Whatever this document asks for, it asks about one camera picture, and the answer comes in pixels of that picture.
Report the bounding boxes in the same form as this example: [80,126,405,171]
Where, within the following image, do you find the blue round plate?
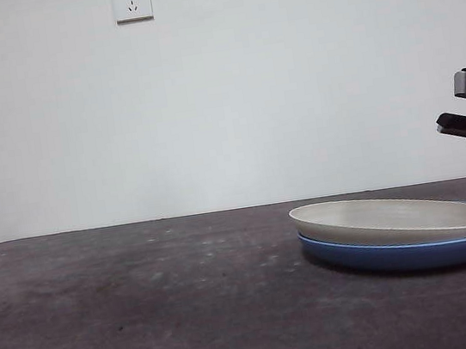
[295,200,466,290]

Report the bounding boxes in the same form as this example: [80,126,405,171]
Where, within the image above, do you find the white wall socket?
[112,0,155,26]

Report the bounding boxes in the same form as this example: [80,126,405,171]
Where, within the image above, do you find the white round plate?
[287,181,466,262]

